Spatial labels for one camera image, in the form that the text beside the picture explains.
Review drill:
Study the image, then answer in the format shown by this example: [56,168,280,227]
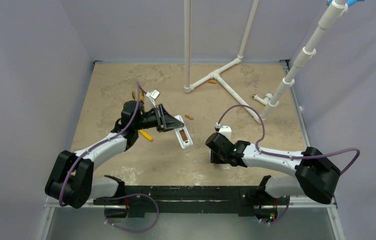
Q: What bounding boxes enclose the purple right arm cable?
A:
[217,104,362,176]

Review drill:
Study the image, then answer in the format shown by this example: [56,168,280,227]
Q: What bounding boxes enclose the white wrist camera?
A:
[145,89,160,108]
[215,122,232,140]

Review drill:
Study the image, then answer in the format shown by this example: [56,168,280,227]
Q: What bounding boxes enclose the yellow handled screwdriver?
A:
[138,130,153,142]

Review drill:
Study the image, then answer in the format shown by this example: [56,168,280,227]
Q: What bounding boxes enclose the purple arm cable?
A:
[217,104,362,176]
[58,81,147,208]

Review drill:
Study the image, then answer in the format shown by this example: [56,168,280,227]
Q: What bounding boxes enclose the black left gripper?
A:
[133,104,183,133]

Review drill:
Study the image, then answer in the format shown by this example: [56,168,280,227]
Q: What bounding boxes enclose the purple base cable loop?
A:
[104,194,160,234]

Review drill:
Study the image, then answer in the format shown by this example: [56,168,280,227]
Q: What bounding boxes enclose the white PVC pipe frame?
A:
[182,0,353,122]

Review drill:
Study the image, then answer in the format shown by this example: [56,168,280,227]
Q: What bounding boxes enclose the aluminium table frame rail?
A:
[280,60,311,147]

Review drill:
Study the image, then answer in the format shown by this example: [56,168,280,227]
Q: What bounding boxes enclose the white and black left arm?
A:
[44,100,185,209]

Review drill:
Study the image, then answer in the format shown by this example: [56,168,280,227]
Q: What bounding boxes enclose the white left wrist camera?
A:
[145,89,160,108]

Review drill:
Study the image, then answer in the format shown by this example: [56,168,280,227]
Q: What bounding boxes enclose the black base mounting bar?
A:
[93,180,289,221]

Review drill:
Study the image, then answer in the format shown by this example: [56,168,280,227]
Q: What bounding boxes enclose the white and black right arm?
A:
[205,132,341,205]

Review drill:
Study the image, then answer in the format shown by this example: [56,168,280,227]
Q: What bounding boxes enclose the yellow handled pliers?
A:
[132,90,144,110]

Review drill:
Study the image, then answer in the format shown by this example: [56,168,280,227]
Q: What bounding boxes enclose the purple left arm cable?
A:
[58,81,147,208]

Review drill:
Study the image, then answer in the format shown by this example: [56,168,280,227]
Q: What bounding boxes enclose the white universal AC remote control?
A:
[173,115,193,149]

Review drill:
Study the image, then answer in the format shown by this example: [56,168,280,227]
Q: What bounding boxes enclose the orange AAA battery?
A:
[185,114,194,120]

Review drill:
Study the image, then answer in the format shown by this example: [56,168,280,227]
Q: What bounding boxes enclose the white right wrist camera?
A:
[215,122,232,140]

